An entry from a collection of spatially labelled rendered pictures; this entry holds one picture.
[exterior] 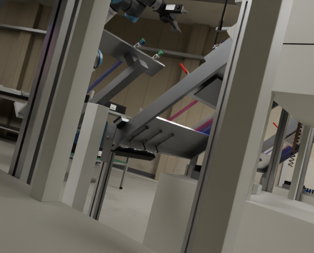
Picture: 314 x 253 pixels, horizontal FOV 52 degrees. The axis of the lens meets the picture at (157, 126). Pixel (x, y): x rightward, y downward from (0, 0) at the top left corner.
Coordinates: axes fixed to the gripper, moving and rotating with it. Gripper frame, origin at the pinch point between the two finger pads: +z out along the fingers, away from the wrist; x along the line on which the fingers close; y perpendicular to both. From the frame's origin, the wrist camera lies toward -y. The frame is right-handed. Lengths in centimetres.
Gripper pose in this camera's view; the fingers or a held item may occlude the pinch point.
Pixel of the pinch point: (185, 23)
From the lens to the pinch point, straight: 199.3
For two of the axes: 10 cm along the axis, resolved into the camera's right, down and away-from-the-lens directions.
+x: -2.8, 9.4, -2.1
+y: -6.3, -0.1, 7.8
